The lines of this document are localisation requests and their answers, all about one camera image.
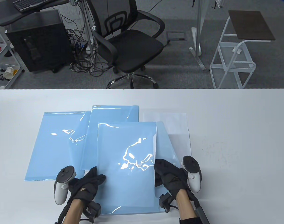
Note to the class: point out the person's left hand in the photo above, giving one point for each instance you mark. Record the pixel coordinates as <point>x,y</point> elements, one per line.
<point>86,186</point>

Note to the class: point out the person's right hand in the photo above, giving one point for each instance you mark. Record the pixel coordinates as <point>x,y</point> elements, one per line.
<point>170,177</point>

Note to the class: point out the blue plastic snap folder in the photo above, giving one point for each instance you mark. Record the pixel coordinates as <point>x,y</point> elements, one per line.
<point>114,114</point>
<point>51,151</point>
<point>114,144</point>

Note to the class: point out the person's right forearm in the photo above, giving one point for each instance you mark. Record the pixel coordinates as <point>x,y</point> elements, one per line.
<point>186,205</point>

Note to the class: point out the person's left forearm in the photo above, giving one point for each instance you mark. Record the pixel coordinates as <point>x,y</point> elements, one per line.
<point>73,212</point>

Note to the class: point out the grey and white controller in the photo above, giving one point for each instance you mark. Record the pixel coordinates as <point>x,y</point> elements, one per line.
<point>191,163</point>
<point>60,189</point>

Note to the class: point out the black rectangular sensor box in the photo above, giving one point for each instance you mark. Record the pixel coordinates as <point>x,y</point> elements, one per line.
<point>202,215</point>

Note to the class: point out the black mesh office chair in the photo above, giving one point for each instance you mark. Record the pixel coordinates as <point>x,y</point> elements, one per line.
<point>135,46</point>

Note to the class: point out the white paper cup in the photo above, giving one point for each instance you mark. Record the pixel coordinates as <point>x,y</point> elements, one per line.
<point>8,71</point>

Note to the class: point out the grey floor outlet box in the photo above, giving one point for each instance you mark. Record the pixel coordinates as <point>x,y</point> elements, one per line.
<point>175,36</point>

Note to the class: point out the white metal desk leg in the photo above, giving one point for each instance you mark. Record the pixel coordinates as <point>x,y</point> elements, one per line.
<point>89,28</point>
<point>197,35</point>

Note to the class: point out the black computer tower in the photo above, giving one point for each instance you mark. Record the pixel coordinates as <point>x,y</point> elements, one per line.
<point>39,46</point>

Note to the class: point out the white side table brown top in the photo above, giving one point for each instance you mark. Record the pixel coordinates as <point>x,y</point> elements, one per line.
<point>250,24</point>

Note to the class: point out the black keyboard desk tray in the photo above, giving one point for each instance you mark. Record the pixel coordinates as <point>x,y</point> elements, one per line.
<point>6,18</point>

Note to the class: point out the black keyboard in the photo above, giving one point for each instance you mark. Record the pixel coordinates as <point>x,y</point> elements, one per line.
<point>32,4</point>

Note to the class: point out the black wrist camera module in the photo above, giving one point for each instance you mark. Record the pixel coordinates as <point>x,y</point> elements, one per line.
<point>166,203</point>
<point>93,211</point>

